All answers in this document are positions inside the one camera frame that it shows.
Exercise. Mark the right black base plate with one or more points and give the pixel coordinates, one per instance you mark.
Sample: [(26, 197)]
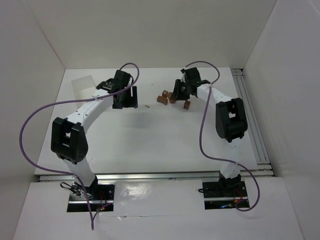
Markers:
[(215, 190)]

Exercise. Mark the brown wood block long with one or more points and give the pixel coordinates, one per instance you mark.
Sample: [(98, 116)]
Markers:
[(162, 99)]

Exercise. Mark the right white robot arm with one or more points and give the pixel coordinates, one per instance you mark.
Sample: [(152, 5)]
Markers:
[(230, 124)]

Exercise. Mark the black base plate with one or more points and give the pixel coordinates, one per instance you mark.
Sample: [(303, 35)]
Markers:
[(102, 193), (215, 190)]

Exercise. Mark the aluminium front rail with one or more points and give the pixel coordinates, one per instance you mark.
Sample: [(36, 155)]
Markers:
[(153, 176)]

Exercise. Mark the brown wood block small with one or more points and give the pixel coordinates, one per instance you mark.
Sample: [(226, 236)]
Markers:
[(165, 93)]

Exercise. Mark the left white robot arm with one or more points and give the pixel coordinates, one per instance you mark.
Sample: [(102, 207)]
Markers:
[(68, 135)]

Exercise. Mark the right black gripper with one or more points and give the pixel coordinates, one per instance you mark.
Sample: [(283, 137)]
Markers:
[(180, 90)]

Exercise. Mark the white cardboard box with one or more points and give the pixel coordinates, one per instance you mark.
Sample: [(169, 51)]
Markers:
[(84, 87)]

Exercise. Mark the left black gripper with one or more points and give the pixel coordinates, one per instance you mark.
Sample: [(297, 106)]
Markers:
[(125, 100)]

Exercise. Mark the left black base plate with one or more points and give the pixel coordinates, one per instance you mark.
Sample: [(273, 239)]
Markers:
[(102, 193)]

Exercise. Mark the brown wood block notched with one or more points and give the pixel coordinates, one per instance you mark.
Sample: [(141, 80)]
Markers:
[(186, 105)]

